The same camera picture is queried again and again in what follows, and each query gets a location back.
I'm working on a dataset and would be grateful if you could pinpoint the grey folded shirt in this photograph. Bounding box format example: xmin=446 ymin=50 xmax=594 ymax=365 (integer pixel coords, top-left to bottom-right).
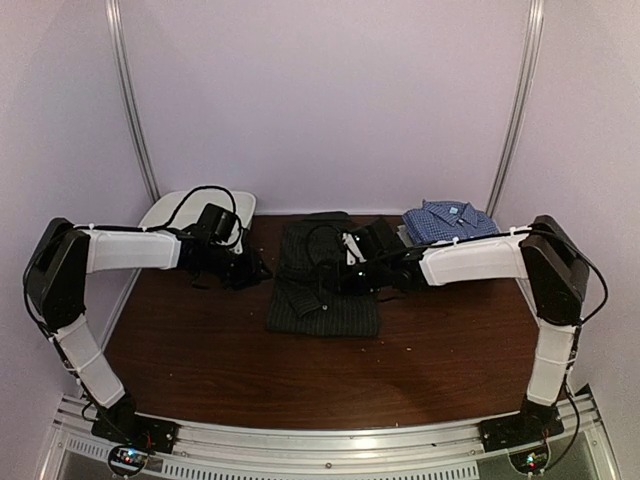
xmin=396 ymin=224 xmax=414 ymax=247

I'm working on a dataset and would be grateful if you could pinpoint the black pinstriped long sleeve shirt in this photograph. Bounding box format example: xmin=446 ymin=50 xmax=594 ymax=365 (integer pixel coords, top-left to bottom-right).
xmin=265 ymin=211 xmax=381 ymax=338

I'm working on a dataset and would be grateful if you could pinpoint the white plastic tub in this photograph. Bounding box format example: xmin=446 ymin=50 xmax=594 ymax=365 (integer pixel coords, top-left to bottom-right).
xmin=139 ymin=189 xmax=257 ymax=229

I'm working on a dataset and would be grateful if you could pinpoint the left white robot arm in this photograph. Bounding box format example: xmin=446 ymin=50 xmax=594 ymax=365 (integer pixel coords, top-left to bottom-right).
xmin=23 ymin=203 xmax=272 ymax=444

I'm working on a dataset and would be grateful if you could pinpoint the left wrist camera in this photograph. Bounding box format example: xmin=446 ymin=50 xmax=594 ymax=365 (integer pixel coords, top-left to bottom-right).
xmin=221 ymin=224 xmax=247 ymax=255

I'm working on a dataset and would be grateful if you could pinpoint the left aluminium frame post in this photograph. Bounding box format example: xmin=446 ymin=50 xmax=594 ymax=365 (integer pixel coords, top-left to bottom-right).
xmin=105 ymin=0 xmax=161 ymax=202

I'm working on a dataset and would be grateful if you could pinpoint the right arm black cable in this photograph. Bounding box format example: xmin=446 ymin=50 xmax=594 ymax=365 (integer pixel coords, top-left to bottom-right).
xmin=305 ymin=224 xmax=611 ymax=326

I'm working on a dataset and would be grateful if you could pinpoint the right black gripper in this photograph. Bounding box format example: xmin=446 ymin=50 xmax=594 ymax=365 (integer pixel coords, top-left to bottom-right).
xmin=324 ymin=257 xmax=390 ymax=295

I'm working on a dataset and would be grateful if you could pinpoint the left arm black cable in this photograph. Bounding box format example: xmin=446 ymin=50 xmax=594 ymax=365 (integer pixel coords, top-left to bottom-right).
xmin=22 ymin=184 xmax=239 ymax=341

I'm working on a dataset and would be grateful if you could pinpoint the blue checked folded shirt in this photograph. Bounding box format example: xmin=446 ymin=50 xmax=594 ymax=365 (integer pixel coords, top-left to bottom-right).
xmin=402 ymin=200 xmax=500 ymax=245

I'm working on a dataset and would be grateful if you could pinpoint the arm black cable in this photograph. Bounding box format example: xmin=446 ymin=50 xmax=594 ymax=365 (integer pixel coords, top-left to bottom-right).
xmin=22 ymin=184 xmax=239 ymax=341
xmin=305 ymin=224 xmax=611 ymax=326

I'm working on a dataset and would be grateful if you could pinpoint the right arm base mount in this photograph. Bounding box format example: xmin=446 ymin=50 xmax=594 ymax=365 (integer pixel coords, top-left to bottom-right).
xmin=479 ymin=400 xmax=565 ymax=477

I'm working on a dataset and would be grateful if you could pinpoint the aluminium frame post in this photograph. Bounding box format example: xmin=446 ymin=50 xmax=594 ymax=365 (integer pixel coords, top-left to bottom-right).
xmin=105 ymin=0 xmax=161 ymax=202
xmin=486 ymin=0 xmax=545 ymax=217

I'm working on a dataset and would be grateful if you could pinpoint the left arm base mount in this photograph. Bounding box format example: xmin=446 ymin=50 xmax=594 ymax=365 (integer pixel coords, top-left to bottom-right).
xmin=81 ymin=392 xmax=179 ymax=479

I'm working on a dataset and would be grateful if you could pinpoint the right aluminium frame post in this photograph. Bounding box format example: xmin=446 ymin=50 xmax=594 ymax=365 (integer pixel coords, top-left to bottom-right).
xmin=486 ymin=0 xmax=545 ymax=217

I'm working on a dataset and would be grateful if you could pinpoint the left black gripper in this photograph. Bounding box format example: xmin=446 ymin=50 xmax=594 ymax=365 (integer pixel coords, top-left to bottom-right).
xmin=204 ymin=244 xmax=273 ymax=292

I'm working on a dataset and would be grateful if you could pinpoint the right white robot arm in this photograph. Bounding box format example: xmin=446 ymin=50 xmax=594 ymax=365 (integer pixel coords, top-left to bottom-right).
xmin=323 ymin=215 xmax=590 ymax=442

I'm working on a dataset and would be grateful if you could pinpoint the front aluminium rail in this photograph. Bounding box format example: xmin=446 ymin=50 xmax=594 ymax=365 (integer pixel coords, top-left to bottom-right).
xmin=35 ymin=394 xmax=622 ymax=479

